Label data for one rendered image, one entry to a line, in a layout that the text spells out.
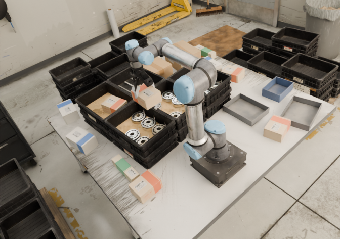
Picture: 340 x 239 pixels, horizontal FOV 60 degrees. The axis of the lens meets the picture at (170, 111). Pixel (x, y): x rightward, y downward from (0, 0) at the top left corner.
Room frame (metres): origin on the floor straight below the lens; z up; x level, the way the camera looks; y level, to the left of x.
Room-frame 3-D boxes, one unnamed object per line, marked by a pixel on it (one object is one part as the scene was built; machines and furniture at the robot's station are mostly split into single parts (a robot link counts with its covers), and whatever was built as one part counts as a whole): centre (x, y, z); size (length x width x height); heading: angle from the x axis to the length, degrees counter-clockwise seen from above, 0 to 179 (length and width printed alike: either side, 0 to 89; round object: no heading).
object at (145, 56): (1.44, 0.07, 1.40); 0.11 x 0.11 x 0.08; 32
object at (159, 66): (2.28, 0.08, 0.78); 0.30 x 0.22 x 0.16; 32
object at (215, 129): (1.18, -0.23, 0.97); 0.13 x 0.12 x 0.14; 122
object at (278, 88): (1.75, -0.85, 0.74); 0.20 x 0.15 x 0.07; 127
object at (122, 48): (3.42, 0.35, 0.37); 0.40 x 0.30 x 0.45; 123
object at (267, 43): (3.06, -1.24, 0.31); 0.40 x 0.30 x 0.34; 33
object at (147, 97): (1.50, 0.13, 1.09); 0.16 x 0.12 x 0.07; 32
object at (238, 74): (2.06, -0.59, 0.74); 0.16 x 0.12 x 0.07; 45
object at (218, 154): (1.18, -0.24, 0.85); 0.15 x 0.15 x 0.10
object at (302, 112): (1.46, -0.90, 0.73); 0.27 x 0.20 x 0.05; 136
